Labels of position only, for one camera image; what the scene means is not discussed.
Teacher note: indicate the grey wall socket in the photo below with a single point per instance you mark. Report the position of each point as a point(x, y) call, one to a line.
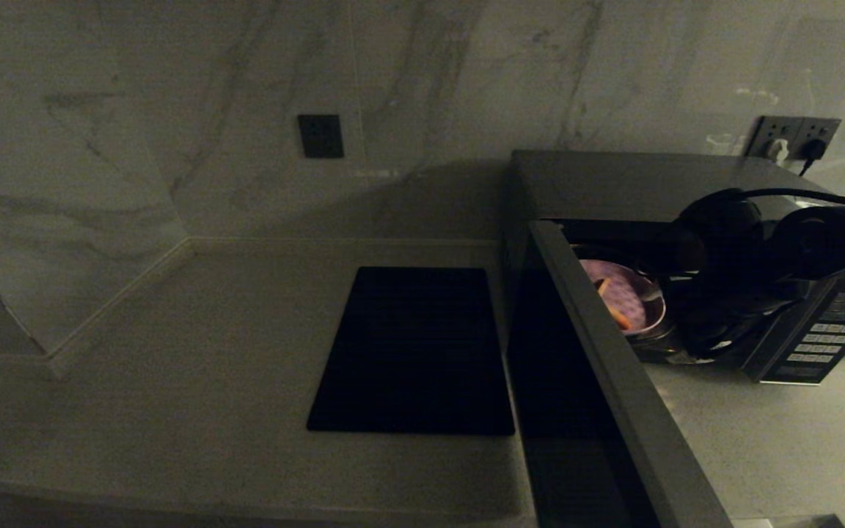
point(771, 128)
point(821, 128)

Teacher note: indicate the dark single wall socket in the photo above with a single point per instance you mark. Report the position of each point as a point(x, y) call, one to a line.
point(320, 136)

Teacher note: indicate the purple plate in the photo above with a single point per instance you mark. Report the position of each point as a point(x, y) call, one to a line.
point(635, 304)

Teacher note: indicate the black power plug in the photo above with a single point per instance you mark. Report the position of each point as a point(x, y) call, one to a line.
point(813, 149)

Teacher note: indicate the black induction cooktop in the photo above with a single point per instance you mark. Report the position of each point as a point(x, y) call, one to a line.
point(411, 352)

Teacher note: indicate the silver black microwave oven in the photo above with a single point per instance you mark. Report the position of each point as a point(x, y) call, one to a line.
point(613, 183)

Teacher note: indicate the white power plug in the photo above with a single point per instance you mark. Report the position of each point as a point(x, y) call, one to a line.
point(777, 152)

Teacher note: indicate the dark glass microwave door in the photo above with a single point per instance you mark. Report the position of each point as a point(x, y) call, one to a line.
point(617, 367)

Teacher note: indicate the long biscuit stick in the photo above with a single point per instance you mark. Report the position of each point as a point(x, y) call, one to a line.
point(604, 286)
point(620, 317)

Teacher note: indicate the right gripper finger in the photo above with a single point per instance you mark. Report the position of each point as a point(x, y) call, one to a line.
point(655, 296)

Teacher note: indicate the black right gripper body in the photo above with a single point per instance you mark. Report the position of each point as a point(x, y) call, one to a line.
point(730, 308)

